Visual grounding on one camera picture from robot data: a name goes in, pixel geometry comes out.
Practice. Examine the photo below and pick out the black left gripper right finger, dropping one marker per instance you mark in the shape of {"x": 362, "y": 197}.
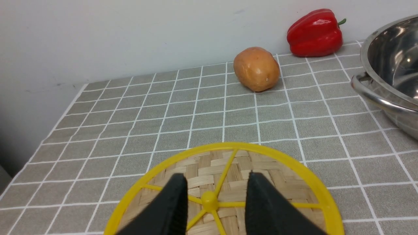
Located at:
{"x": 268, "y": 212}

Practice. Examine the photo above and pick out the yellow bamboo steamer lid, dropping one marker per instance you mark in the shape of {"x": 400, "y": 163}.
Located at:
{"x": 217, "y": 176}

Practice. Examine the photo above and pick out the grey checked tablecloth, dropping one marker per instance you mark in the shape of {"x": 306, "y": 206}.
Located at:
{"x": 116, "y": 131}

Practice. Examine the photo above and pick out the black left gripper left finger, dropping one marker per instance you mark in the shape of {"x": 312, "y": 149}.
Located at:
{"x": 166, "y": 214}

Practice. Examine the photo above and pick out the stainless steel pot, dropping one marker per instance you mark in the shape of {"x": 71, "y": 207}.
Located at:
{"x": 390, "y": 59}

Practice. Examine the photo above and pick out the red bell pepper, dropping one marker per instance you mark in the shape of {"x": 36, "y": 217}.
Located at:
{"x": 316, "y": 34}

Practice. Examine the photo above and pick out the brown potato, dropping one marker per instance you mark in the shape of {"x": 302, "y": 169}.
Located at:
{"x": 256, "y": 69}

